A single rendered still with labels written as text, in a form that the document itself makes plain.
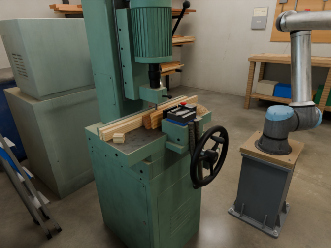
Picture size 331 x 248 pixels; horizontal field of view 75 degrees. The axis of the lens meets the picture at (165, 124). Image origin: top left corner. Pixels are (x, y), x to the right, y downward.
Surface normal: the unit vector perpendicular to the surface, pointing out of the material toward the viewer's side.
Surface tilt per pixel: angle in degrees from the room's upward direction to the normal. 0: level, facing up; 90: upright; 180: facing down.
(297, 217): 0
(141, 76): 90
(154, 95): 90
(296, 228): 0
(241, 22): 90
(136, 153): 90
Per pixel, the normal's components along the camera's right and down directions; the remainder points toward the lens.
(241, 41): -0.65, 0.33
